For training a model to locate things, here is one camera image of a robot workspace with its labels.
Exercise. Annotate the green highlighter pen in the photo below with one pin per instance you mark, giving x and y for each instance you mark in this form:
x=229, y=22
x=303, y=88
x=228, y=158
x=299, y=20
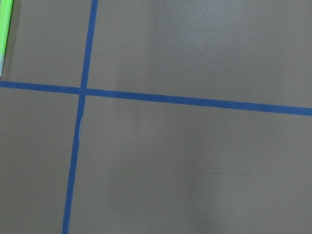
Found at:
x=5, y=18

